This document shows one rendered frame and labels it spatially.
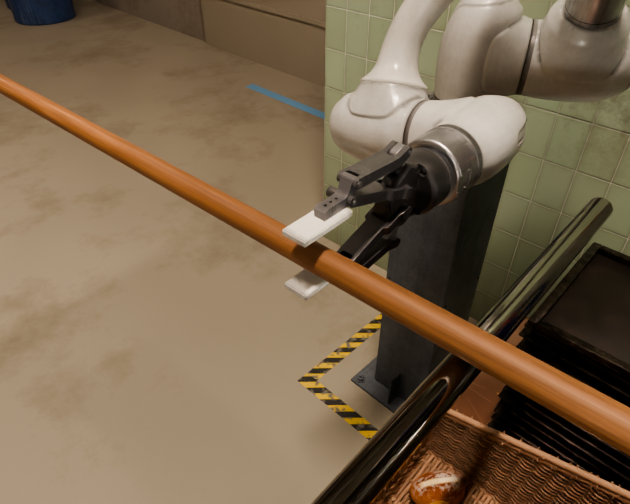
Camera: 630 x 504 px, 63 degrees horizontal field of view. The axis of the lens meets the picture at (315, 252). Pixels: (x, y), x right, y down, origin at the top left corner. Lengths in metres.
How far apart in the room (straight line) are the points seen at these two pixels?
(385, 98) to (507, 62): 0.47
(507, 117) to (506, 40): 0.47
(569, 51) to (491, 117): 0.47
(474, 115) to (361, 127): 0.17
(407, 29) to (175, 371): 1.52
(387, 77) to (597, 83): 0.55
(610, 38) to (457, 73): 0.28
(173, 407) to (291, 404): 0.40
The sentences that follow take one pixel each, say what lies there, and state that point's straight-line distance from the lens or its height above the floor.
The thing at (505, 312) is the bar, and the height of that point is 1.17.
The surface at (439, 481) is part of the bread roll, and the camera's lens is 1.01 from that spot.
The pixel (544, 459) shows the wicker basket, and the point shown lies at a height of 0.78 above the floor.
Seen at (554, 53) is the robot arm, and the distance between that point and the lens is 1.17.
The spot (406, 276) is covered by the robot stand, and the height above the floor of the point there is 0.54.
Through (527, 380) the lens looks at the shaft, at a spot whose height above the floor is 1.20.
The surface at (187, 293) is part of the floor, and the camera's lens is 2.29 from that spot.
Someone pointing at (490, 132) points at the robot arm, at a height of 1.24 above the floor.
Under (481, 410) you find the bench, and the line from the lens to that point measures 1.19.
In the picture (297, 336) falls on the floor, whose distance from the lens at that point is 2.05.
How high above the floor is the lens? 1.52
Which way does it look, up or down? 39 degrees down
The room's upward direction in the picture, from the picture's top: straight up
